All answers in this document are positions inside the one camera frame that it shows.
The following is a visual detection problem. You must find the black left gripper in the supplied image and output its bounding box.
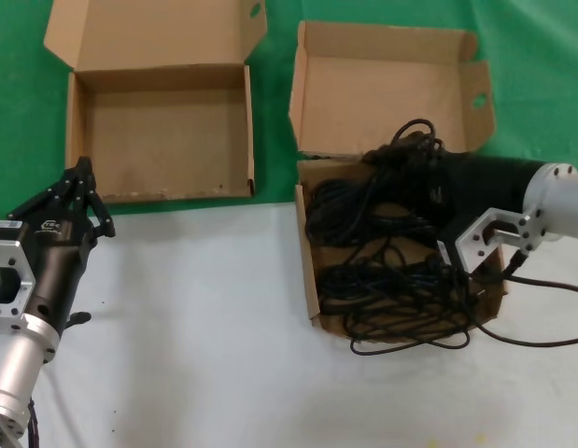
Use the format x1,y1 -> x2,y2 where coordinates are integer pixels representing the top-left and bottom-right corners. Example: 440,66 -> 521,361
7,156 -> 118,336

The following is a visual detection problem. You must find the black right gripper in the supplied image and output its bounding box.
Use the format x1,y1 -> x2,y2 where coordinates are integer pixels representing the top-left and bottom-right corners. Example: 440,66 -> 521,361
427,152 -> 547,231

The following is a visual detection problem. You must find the cardboard box with frayed edge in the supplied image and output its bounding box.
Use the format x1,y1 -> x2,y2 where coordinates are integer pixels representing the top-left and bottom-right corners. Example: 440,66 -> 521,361
42,0 -> 270,204

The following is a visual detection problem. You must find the open brown cardboard box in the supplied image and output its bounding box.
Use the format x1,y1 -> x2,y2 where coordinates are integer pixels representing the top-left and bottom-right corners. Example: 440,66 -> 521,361
288,20 -> 509,344

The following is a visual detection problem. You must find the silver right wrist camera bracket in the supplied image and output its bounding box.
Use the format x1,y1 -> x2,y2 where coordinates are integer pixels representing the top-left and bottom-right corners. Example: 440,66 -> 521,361
436,207 -> 544,281

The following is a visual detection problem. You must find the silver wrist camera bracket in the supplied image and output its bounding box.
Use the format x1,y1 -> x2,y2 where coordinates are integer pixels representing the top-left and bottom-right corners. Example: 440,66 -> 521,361
0,217 -> 37,333
436,207 -> 544,281

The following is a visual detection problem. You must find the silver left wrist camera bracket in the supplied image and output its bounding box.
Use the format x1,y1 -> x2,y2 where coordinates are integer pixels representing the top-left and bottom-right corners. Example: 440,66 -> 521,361
0,217 -> 37,333

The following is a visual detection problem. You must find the dark arm cable bundle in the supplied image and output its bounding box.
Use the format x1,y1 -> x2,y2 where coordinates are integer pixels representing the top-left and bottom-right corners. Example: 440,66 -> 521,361
26,396 -> 43,448

